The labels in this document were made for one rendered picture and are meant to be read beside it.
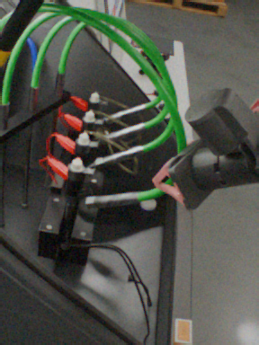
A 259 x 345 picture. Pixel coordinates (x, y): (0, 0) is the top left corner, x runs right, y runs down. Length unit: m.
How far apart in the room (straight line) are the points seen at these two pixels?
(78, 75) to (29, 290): 0.66
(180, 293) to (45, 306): 0.38
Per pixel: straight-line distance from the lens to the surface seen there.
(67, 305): 0.60
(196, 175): 0.63
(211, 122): 0.54
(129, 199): 0.75
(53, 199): 0.99
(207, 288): 2.23
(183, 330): 0.85
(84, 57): 1.11
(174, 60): 1.68
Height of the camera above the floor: 1.64
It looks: 38 degrees down
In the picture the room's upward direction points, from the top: 10 degrees clockwise
